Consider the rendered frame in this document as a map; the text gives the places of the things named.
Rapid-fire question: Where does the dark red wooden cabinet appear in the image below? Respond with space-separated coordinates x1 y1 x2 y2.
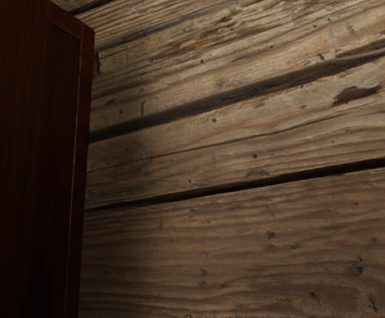
0 0 95 318

